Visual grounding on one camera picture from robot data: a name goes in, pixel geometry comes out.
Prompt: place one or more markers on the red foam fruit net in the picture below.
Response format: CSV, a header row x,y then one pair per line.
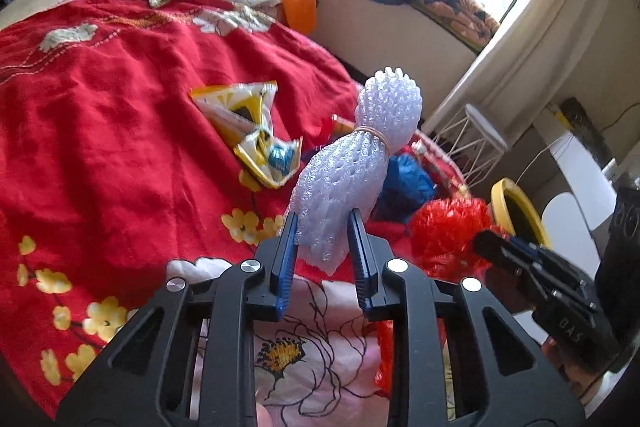
x,y
445,232

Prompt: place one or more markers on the white scalloped cabinet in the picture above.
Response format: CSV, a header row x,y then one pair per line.
x,y
575,222

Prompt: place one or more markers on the white desk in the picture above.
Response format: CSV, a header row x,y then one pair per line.
x,y
580,152

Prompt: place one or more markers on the yellow round bin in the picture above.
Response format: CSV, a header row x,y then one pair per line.
x,y
502,194

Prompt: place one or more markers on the yellow snack wrapper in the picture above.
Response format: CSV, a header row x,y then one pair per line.
x,y
245,112

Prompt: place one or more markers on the red snack wrapper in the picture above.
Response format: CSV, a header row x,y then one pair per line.
x,y
337,127

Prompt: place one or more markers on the blue plastic bag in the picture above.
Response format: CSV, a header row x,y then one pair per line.
x,y
405,182

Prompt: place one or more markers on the blue foil wrapper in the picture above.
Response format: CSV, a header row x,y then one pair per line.
x,y
278,158

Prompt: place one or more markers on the camouflage bag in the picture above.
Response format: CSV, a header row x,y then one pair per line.
x,y
587,129

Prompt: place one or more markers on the pink floral bed sheet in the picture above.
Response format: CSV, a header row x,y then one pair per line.
x,y
310,357

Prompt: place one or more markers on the orange patterned quilt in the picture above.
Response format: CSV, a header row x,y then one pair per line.
x,y
460,12

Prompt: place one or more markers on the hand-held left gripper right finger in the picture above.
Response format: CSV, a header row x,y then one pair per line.
x,y
362,264

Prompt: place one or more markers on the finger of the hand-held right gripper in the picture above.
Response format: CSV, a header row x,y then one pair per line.
x,y
532,287
530,254

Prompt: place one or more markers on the red floral blanket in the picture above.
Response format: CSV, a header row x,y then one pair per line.
x,y
125,107

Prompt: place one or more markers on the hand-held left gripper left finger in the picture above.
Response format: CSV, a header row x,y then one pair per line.
x,y
284,259

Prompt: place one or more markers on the cream curtain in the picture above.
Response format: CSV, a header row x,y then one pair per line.
x,y
550,32

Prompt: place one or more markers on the white foam fruit net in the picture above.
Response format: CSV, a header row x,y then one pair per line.
x,y
350,167

